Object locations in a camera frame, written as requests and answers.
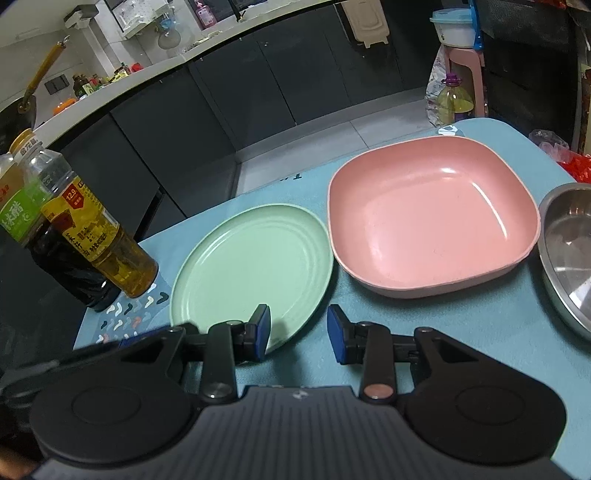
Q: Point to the pink square bowl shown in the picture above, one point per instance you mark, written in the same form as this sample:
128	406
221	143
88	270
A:
429	217

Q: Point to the dark vinegar bottle green label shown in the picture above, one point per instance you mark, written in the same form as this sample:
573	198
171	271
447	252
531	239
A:
69	281

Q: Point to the white container blue lid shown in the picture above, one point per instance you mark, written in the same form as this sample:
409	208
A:
455	32

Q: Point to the black wall socket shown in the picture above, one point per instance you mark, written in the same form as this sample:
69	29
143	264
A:
56	85

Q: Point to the dark grey kitchen cabinets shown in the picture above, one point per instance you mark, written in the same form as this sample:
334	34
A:
277	69

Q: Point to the white wall holder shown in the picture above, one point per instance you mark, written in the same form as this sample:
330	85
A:
78	16

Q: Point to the yellow oil bottle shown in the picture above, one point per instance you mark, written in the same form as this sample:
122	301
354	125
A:
124	263

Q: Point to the red plastic bag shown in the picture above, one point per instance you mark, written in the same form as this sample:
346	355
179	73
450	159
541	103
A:
577	168

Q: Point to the white kitchen countertop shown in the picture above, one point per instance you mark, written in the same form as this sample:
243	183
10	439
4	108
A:
138	78

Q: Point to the white wall rack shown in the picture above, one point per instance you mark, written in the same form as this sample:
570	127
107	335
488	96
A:
138	21

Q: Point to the row of condiment bottles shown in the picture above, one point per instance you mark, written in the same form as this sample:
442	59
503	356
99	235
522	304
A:
83	85

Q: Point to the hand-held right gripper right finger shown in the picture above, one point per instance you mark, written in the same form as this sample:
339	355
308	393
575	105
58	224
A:
334	332

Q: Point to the beige hanging bin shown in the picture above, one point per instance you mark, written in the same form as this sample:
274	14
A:
369	23

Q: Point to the green plate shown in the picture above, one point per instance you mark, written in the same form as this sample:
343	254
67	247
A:
249	267

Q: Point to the pink soap bottle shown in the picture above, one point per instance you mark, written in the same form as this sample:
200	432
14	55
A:
202	9

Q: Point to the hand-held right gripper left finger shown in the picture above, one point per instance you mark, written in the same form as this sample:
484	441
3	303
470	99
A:
263	332

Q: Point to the stainless steel bowl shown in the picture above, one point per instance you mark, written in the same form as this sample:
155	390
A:
572	258

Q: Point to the hanging round strainer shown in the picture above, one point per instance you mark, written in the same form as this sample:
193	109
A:
168	37

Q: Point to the large cooking oil jug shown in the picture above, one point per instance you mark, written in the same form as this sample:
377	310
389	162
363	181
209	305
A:
455	104

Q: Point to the pink plastic stool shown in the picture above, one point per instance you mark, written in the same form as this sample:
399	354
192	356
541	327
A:
466	57

